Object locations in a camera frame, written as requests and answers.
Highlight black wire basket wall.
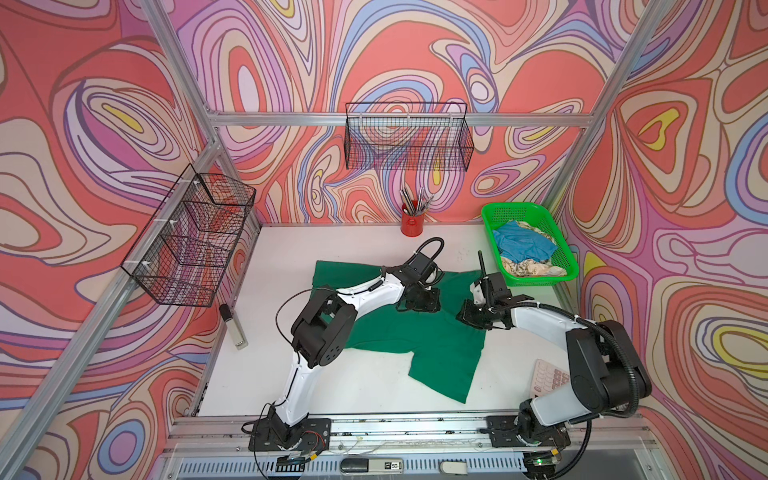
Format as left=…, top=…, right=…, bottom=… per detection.
left=121, top=165, right=256, bottom=307
left=344, top=101, right=475, bottom=172

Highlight black wire basket back wall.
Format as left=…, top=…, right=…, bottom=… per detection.
left=344, top=101, right=475, bottom=172

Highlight green t shirt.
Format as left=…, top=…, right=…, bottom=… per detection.
left=345, top=270, right=486, bottom=404

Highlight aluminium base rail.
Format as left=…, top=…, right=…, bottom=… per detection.
left=150, top=411, right=675, bottom=479

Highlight pink calculator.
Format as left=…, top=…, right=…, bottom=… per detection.
left=530, top=359, right=570, bottom=398

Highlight beige patterned t shirt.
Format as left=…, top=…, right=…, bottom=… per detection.
left=500, top=221, right=567, bottom=278

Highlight black wire basket left wall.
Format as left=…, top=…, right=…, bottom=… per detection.
left=121, top=165, right=256, bottom=307

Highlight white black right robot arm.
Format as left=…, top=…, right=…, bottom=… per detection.
left=457, top=255, right=652, bottom=447

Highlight green plastic basket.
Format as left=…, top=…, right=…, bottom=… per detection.
left=481, top=202, right=580, bottom=287

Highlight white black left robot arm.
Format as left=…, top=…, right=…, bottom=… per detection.
left=242, top=237, right=445, bottom=452

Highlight metal utensils in cup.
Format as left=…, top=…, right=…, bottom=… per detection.
left=399, top=186, right=433, bottom=217

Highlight grey marker pen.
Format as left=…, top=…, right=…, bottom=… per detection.
left=219, top=303, right=248, bottom=350

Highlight red utensil cup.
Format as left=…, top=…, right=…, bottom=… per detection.
left=400, top=207, right=424, bottom=238

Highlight teal blue t shirt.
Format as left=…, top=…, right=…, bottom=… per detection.
left=492, top=221, right=557, bottom=263

